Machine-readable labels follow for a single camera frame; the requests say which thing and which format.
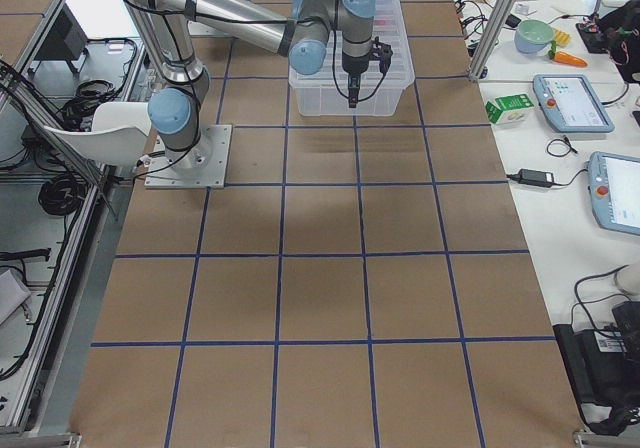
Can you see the yellow toy corn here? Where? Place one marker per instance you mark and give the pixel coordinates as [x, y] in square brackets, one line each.
[561, 38]

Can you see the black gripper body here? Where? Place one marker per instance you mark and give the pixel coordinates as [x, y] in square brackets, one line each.
[353, 66]

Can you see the clear plastic box lid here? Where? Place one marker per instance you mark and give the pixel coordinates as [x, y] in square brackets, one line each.
[389, 28]

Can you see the green bowl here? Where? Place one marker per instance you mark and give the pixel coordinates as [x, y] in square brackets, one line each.
[531, 36]

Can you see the teach pendant near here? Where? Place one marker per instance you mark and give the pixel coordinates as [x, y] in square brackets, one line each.
[614, 191]

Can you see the toy carrot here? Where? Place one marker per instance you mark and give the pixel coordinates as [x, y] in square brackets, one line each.
[565, 58]

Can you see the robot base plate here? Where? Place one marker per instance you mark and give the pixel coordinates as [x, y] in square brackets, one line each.
[205, 165]

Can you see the aluminium frame post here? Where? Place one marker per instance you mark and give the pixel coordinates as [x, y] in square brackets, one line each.
[485, 47]

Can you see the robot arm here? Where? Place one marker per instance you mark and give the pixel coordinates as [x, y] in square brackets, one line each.
[163, 26]

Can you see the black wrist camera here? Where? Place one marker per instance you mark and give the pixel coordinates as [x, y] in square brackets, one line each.
[382, 53]

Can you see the clear plastic storage box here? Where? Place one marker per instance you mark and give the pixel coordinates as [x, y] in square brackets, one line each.
[307, 56]

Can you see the green white carton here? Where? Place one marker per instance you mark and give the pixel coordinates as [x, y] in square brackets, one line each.
[508, 109]

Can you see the teach pendant far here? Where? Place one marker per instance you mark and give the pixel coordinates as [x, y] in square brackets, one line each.
[570, 104]

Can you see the white chair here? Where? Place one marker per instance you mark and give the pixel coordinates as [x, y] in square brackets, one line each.
[118, 135]

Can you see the black power adapter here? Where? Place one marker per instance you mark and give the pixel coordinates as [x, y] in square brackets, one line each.
[535, 178]

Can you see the teach pendant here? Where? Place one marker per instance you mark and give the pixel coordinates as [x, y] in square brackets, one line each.
[570, 104]
[614, 191]

